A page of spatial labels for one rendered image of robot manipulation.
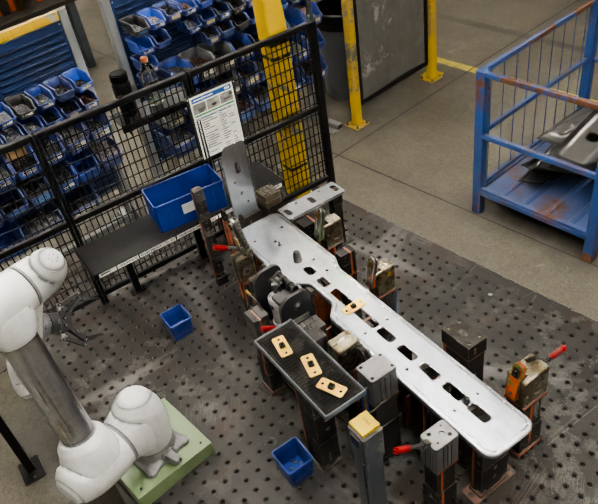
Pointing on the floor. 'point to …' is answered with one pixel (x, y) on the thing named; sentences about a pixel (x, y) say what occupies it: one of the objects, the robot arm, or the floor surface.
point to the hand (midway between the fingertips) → (96, 316)
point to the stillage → (563, 146)
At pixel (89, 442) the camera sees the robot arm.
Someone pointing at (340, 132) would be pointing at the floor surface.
